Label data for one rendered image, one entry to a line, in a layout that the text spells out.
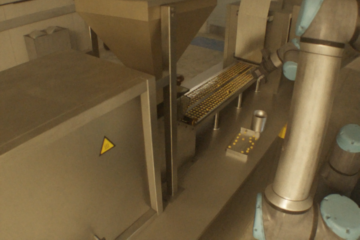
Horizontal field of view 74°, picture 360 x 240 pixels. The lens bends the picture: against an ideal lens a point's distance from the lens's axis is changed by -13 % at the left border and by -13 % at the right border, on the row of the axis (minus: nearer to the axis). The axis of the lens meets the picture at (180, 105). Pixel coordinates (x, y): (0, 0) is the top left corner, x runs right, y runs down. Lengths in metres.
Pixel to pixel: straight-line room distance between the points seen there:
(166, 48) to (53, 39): 3.63
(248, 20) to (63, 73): 1.24
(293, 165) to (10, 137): 0.67
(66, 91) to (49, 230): 0.34
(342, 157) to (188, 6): 0.89
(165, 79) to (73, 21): 4.41
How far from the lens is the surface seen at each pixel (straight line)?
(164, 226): 0.99
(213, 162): 1.23
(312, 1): 0.69
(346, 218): 0.88
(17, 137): 0.55
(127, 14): 0.75
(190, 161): 1.21
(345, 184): 1.34
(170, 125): 0.85
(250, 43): 1.75
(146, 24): 0.71
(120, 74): 0.71
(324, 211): 0.86
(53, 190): 0.66
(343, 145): 1.24
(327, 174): 1.35
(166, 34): 0.73
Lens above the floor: 1.62
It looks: 30 degrees down
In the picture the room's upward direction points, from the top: straight up
